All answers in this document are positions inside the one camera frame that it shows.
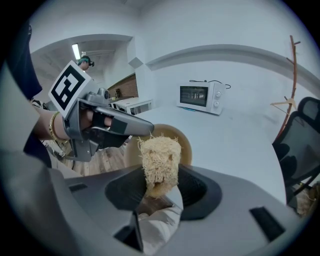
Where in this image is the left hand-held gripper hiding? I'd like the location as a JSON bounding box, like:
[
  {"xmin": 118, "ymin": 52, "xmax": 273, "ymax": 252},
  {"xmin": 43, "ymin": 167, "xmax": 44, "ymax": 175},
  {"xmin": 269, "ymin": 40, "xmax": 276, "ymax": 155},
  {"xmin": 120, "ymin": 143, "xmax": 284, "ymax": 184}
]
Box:
[{"xmin": 48, "ymin": 59, "xmax": 155, "ymax": 162}]

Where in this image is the white microwave oven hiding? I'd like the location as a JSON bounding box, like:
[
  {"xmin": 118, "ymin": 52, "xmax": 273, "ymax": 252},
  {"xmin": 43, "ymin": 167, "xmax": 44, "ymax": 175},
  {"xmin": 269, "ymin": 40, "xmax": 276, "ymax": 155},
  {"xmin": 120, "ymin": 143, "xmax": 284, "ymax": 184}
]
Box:
[{"xmin": 176, "ymin": 81, "xmax": 226, "ymax": 116}]

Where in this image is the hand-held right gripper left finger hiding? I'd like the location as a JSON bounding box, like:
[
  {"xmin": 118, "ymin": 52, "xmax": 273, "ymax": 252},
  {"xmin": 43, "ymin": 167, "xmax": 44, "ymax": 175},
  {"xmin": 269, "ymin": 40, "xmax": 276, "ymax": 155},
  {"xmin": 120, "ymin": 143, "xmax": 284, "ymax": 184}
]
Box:
[{"xmin": 51, "ymin": 166, "xmax": 148, "ymax": 256}]

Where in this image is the wooden coat rack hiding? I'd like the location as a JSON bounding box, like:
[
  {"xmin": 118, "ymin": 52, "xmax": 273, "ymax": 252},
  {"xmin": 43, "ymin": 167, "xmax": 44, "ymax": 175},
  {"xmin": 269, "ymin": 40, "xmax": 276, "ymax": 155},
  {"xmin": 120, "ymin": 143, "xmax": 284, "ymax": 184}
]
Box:
[{"xmin": 276, "ymin": 34, "xmax": 301, "ymax": 143}]

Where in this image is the person's left hand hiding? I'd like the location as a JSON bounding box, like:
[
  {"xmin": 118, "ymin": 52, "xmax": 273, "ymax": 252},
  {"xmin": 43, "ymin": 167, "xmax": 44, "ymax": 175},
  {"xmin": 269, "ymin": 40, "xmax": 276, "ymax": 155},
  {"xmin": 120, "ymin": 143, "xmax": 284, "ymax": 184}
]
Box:
[{"xmin": 80, "ymin": 109, "xmax": 113, "ymax": 132}]

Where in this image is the black microwave power cable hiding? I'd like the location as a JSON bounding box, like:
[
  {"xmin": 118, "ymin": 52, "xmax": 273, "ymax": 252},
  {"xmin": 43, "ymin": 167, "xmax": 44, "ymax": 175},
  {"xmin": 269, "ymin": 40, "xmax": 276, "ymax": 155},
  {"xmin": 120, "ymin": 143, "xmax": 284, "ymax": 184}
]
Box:
[{"xmin": 189, "ymin": 79, "xmax": 231, "ymax": 90}]

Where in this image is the black mesh office chair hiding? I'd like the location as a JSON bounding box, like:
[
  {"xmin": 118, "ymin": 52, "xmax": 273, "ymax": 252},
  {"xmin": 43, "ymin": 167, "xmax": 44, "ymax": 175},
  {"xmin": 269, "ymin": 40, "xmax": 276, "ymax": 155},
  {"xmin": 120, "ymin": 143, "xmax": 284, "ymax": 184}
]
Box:
[{"xmin": 271, "ymin": 96, "xmax": 320, "ymax": 203}]

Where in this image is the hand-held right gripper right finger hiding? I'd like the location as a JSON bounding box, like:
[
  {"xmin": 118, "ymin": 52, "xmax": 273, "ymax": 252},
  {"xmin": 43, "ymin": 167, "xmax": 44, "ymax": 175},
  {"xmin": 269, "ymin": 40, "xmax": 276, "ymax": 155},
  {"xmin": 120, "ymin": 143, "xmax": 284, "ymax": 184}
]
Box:
[{"xmin": 154, "ymin": 163, "xmax": 302, "ymax": 256}]

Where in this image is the white side table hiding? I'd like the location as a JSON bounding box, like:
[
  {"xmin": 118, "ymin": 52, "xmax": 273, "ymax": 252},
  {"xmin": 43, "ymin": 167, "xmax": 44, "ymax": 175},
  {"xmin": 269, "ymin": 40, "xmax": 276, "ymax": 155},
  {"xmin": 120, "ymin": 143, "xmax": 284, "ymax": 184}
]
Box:
[{"xmin": 109, "ymin": 97, "xmax": 154, "ymax": 116}]

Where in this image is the beige fibrous loofah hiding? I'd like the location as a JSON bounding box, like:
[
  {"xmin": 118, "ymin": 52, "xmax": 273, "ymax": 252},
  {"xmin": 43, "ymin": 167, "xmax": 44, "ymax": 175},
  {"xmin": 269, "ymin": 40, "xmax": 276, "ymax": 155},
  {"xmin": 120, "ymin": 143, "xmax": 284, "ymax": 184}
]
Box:
[{"xmin": 136, "ymin": 132, "xmax": 182, "ymax": 197}]

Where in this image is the wooden clothes hanger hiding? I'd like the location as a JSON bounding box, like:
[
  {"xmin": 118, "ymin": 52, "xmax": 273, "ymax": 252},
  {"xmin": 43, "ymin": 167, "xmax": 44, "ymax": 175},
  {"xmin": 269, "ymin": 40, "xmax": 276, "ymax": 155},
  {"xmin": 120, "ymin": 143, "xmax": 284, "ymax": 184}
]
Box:
[{"xmin": 269, "ymin": 97, "xmax": 298, "ymax": 117}]

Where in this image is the person's dark shirt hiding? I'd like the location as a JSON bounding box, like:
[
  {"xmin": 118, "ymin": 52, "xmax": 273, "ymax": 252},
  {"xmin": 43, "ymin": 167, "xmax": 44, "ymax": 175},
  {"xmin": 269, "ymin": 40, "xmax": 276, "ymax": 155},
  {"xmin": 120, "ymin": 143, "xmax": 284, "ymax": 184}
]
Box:
[{"xmin": 6, "ymin": 22, "xmax": 43, "ymax": 101}]

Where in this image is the brown bowl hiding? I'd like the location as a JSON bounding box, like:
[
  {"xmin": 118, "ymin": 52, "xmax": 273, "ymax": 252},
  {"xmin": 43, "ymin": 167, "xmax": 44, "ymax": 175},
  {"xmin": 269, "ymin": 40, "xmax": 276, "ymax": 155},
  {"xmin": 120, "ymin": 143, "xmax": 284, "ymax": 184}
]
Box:
[{"xmin": 124, "ymin": 123, "xmax": 193, "ymax": 173}]

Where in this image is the person's left forearm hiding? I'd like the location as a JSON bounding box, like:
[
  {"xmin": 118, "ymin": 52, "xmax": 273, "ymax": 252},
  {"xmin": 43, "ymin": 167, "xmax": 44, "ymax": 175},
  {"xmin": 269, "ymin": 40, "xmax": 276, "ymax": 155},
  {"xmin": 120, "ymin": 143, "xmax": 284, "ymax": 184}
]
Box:
[{"xmin": 31, "ymin": 109, "xmax": 70, "ymax": 142}]

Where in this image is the gold bracelet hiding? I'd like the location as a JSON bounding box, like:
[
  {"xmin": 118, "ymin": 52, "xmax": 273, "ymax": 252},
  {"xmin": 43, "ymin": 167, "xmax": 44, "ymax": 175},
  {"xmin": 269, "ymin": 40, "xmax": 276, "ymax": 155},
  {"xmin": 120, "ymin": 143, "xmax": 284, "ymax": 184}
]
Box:
[{"xmin": 48, "ymin": 111, "xmax": 70, "ymax": 144}]

